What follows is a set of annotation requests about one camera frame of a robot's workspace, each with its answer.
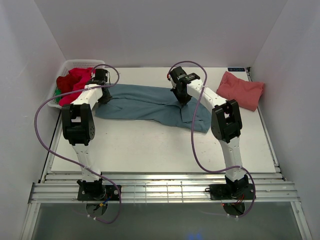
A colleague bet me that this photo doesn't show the blue t shirt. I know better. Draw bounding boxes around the blue t shirt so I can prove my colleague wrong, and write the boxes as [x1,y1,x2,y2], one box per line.
[95,84,212,133]

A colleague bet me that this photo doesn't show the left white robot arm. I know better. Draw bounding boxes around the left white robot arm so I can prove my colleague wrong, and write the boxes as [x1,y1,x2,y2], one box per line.
[60,68,112,200]

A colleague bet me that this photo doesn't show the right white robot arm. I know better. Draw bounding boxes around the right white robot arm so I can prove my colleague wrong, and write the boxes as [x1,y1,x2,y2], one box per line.
[167,66,249,200]

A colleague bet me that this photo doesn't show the magenta t shirt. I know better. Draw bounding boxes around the magenta t shirt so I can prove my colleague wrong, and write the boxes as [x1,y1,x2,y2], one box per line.
[58,67,93,107]

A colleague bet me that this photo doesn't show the white plastic basket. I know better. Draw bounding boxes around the white plastic basket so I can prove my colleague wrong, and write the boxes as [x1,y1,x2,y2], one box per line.
[47,59,105,99]

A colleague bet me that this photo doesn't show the dark red t shirt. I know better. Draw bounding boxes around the dark red t shirt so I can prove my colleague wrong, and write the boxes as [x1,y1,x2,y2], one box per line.
[56,73,80,94]

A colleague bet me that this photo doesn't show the green garment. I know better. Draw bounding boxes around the green garment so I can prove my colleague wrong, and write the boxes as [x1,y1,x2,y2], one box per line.
[54,88,62,102]

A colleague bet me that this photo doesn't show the blue table label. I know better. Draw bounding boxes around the blue table label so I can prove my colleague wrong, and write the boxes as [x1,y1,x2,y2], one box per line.
[227,67,246,72]

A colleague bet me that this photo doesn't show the folded salmon t shirt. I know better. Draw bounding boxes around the folded salmon t shirt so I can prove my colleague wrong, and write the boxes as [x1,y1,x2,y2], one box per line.
[216,71,265,112]

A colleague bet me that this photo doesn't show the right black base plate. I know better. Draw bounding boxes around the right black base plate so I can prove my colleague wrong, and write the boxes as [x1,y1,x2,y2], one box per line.
[205,184,256,200]

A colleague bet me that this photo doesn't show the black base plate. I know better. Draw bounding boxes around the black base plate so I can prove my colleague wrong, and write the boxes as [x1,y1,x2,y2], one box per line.
[205,184,256,200]
[77,184,122,202]

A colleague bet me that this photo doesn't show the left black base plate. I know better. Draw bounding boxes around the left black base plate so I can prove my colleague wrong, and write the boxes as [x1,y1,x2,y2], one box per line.
[77,184,122,202]

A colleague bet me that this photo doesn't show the aluminium rail frame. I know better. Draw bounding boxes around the aluminium rail frame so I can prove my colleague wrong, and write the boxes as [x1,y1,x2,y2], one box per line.
[28,109,301,205]

